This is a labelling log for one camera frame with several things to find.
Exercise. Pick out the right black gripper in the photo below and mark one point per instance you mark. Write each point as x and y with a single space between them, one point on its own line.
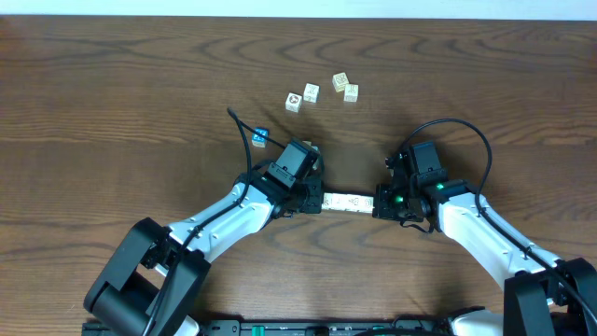
381 204

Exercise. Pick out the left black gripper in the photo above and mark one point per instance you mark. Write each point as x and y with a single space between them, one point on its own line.
313 197

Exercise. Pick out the green edged wooden block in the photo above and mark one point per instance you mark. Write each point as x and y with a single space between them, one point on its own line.
339 203

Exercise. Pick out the wooden O block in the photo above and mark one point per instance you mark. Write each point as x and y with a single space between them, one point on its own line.
367 204

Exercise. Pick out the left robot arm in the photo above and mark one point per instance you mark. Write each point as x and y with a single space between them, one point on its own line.
149 285

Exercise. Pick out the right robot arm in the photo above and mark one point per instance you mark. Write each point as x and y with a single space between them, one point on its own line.
543 293

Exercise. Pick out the plain wooden M block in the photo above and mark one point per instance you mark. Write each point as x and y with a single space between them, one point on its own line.
309 144

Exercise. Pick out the blue X block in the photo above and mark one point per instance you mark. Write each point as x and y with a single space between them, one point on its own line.
260 137

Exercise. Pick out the wooden block red disc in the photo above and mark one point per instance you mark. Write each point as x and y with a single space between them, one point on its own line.
293 102

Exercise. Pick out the wooden block umbrella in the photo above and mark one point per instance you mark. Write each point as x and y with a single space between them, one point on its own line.
311 93

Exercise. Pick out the wooden Y block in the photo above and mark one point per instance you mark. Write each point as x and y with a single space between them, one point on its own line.
351 93

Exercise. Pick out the yellow edged wooden block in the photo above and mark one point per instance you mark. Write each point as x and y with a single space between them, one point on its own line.
340 81

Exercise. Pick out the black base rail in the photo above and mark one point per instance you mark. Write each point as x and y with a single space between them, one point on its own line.
301 328

